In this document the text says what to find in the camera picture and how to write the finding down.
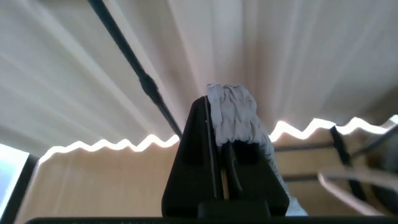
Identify pink clothes hanger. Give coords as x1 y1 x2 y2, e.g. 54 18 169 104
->
317 164 398 217

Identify beige curtain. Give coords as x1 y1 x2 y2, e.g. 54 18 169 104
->
0 0 398 158

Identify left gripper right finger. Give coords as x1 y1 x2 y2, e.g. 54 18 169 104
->
220 140 290 218

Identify black clothes rack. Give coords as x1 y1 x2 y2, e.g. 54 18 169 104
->
87 0 398 203

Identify pale grey shorts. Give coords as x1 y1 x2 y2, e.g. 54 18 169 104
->
206 83 309 217

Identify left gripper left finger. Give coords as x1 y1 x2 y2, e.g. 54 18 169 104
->
162 95 224 218

